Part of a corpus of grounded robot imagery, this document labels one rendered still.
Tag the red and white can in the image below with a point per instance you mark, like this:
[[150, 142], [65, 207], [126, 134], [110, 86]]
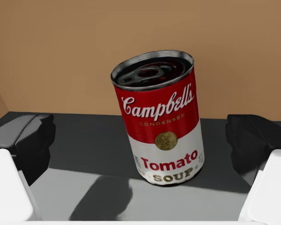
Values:
[[157, 117]]

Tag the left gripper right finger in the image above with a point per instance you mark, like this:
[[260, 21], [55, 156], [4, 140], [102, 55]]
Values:
[[262, 150]]

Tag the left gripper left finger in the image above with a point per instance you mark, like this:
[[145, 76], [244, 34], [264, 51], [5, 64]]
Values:
[[18, 150]]

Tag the tall board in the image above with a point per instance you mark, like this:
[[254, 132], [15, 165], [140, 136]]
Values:
[[84, 58]]

